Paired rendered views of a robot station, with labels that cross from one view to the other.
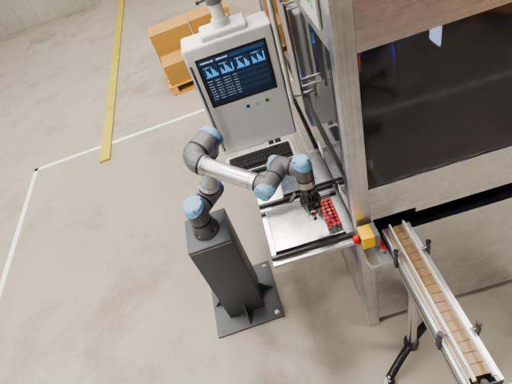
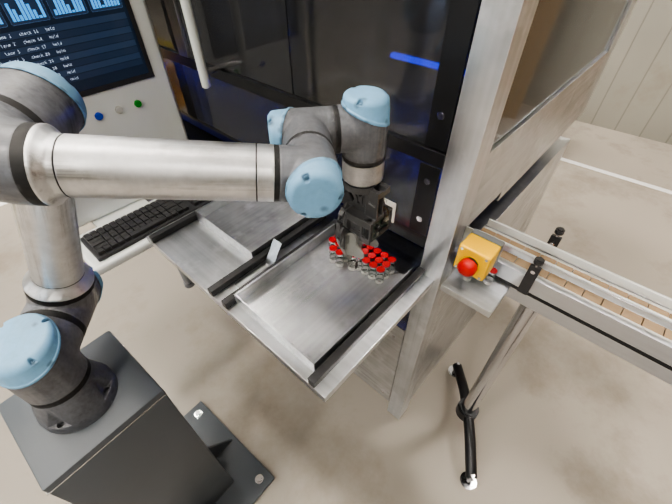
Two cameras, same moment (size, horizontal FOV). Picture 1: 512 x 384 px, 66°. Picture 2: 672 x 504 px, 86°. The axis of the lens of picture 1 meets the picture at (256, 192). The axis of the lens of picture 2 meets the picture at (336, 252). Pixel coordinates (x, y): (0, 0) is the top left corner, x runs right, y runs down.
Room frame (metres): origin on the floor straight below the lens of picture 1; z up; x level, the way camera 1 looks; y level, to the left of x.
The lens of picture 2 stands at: (0.87, 0.27, 1.57)
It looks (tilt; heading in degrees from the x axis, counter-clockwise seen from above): 45 degrees down; 307
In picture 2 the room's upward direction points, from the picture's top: straight up
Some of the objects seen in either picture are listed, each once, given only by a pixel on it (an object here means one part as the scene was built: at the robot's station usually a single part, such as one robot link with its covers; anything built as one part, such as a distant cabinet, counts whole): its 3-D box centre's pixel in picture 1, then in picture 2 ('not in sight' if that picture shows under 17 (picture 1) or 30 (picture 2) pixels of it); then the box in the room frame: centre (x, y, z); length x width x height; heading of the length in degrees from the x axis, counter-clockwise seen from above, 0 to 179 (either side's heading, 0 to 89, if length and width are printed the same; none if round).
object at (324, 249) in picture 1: (304, 200); (291, 251); (1.39, -0.22, 0.87); 0.70 x 0.48 x 0.02; 175
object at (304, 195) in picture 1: (309, 195); (364, 206); (1.16, -0.21, 1.14); 0.09 x 0.08 x 0.12; 175
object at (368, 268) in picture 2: (325, 216); (355, 259); (1.22, -0.27, 0.90); 0.18 x 0.02 x 0.05; 175
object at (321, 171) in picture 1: (308, 171); (269, 207); (1.56, -0.31, 0.90); 0.34 x 0.26 x 0.04; 85
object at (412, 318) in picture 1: (412, 314); (493, 367); (0.81, -0.50, 0.46); 0.09 x 0.09 x 0.77; 85
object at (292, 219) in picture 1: (303, 222); (325, 286); (1.23, -0.16, 0.90); 0.34 x 0.26 x 0.04; 85
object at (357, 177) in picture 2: (306, 181); (364, 167); (1.17, -0.22, 1.22); 0.08 x 0.08 x 0.05
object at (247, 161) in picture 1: (260, 157); (150, 217); (1.92, -0.10, 0.82); 0.40 x 0.14 x 0.02; 85
